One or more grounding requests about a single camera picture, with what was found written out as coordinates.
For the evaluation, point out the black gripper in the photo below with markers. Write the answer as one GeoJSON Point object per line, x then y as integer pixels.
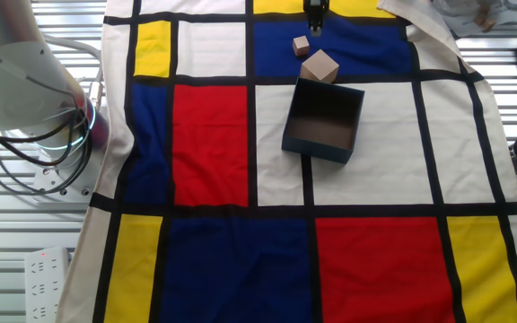
{"type": "Point", "coordinates": [316, 5]}

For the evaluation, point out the small wooden cube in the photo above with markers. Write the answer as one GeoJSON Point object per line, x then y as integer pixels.
{"type": "Point", "coordinates": [301, 46]}

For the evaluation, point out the large wooden cube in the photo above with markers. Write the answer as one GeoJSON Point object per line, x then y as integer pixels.
{"type": "Point", "coordinates": [319, 67]}

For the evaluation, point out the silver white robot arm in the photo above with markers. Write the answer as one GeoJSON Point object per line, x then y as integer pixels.
{"type": "Point", "coordinates": [11, 81]}

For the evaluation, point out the dark blue gift box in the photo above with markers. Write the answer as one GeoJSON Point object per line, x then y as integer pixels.
{"type": "Point", "coordinates": [317, 152]}

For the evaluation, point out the crumpled white paper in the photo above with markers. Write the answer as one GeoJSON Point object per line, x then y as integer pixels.
{"type": "Point", "coordinates": [460, 18]}

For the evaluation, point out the colour block patterned cloth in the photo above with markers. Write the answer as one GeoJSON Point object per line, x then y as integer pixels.
{"type": "Point", "coordinates": [240, 260]}

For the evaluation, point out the white power strip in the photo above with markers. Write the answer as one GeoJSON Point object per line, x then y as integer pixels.
{"type": "Point", "coordinates": [45, 282]}

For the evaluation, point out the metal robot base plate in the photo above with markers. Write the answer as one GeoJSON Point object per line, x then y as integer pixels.
{"type": "Point", "coordinates": [47, 190]}

